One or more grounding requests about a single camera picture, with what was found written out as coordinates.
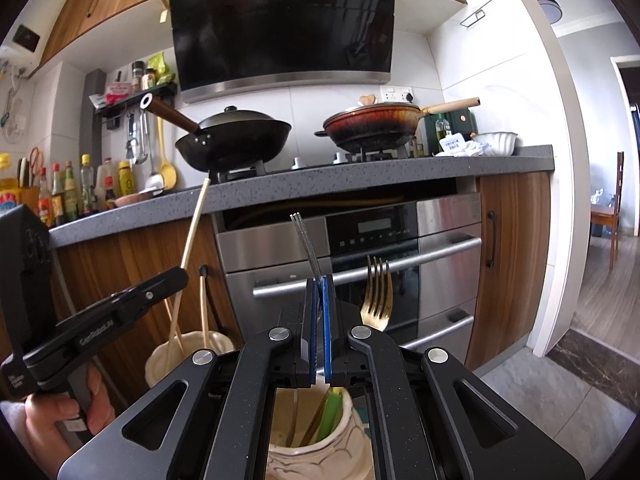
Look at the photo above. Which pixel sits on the small brown spice jar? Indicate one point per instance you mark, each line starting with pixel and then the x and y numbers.
pixel 148 80

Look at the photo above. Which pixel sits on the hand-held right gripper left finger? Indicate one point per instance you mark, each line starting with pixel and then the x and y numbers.
pixel 312 330

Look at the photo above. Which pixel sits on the black range hood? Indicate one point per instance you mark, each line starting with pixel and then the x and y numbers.
pixel 280 25

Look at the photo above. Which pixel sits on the stainless steel built-in oven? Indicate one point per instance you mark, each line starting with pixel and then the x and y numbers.
pixel 350 260

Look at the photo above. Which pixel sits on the dark-lid spice jar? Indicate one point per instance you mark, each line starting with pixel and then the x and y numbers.
pixel 137 75

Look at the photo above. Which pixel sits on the person's left hand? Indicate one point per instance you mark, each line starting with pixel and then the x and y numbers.
pixel 50 425

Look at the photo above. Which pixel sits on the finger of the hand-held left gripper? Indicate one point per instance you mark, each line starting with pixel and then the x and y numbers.
pixel 155 290

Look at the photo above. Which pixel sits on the wooden chopstick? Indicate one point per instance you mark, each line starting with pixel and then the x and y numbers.
pixel 192 240
pixel 204 310

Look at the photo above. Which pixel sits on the white packet with blue label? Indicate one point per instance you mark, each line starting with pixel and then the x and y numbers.
pixel 457 144

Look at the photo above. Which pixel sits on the green packet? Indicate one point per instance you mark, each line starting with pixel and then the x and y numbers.
pixel 162 67

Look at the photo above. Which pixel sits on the yellow-green plastic utensil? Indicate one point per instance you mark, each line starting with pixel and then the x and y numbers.
pixel 331 410

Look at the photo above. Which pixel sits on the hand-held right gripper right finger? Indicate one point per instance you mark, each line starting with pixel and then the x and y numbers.
pixel 328 330

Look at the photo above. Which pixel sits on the round ceiling lamp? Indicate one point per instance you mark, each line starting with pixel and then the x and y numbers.
pixel 549 7

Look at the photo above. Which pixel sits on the row of condiment bottles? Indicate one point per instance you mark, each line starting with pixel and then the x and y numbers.
pixel 85 190

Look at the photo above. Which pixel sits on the wooden dining table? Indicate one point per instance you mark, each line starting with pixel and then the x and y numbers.
pixel 602 217

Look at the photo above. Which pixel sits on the white water heater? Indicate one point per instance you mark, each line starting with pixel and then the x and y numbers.
pixel 30 25

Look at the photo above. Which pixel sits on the red and white packet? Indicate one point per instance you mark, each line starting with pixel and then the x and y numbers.
pixel 117 91

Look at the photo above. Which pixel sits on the black wall spice rack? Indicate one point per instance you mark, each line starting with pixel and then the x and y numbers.
pixel 135 100

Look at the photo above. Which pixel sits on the wooden dining chair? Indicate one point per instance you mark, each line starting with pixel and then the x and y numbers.
pixel 617 200

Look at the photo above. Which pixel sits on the white wall socket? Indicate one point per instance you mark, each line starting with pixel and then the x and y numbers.
pixel 396 93

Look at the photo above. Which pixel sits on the black wok lid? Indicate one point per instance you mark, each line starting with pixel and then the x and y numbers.
pixel 235 119

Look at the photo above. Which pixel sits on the narrow wooden base cabinet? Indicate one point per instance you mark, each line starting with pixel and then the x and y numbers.
pixel 515 260

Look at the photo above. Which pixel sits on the grey stone countertop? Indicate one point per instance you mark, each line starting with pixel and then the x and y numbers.
pixel 350 175

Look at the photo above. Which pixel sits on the olive oil bottle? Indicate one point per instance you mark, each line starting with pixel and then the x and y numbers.
pixel 440 132

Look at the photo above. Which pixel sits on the silver fork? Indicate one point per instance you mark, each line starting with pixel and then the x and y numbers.
pixel 307 250

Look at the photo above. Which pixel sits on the white floral ceramic utensil holder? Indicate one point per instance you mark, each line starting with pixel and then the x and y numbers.
pixel 300 465

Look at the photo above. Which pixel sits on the green kitchen appliance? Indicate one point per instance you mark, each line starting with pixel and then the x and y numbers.
pixel 457 125

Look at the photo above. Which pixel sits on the hanging steel ladle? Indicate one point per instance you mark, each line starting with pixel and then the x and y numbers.
pixel 152 160

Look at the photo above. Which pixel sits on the gold fork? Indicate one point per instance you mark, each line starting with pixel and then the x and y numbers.
pixel 378 295

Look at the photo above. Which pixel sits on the white fluted bowl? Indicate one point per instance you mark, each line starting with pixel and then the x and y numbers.
pixel 495 144

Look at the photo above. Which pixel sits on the gas stove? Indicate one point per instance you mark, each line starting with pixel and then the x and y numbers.
pixel 320 162

